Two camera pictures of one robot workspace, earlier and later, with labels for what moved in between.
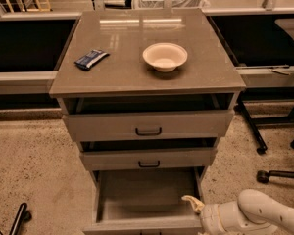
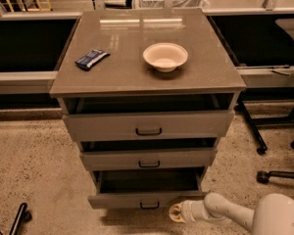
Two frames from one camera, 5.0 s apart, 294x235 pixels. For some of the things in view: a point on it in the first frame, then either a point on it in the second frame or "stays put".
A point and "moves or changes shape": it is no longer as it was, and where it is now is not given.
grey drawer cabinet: [146, 93] stays put
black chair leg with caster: [264, 176] stays put
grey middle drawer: [149, 155] stays put
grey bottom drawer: [147, 201] moves or changes shape
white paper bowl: [165, 56] stays put
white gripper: [211, 216] to [187, 210]
